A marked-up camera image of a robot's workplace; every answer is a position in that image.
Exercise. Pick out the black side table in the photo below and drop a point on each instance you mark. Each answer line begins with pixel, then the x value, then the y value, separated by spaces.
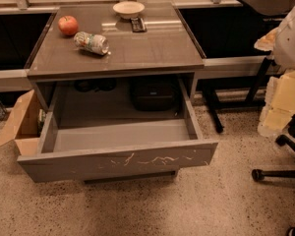
pixel 230 34

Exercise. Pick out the black bag under cabinet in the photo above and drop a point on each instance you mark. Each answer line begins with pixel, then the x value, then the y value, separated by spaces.
pixel 154 93

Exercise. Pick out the dark shoes under cabinet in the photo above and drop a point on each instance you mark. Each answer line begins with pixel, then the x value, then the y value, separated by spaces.
pixel 107 84

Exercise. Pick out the grey drawer cabinet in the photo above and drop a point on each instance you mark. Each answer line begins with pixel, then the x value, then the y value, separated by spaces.
pixel 165 48

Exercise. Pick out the white ceramic bowl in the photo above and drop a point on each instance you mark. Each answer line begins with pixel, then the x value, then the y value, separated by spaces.
pixel 128 9

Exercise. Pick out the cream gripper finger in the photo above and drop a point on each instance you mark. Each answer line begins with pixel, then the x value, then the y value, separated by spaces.
pixel 280 93
pixel 272 122

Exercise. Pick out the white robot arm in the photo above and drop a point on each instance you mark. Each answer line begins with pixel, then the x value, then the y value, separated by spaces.
pixel 281 41

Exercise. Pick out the cardboard box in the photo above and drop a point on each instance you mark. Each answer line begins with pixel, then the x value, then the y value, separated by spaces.
pixel 22 124

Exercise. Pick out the red apple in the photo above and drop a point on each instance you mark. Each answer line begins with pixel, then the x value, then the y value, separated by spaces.
pixel 68 25

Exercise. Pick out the black remote control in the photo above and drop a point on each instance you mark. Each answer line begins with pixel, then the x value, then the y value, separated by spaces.
pixel 138 25

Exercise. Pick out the open grey top drawer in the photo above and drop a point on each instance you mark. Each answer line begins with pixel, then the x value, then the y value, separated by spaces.
pixel 100 135

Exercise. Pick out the black office chair base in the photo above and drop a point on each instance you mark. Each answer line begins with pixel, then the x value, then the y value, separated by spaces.
pixel 284 167

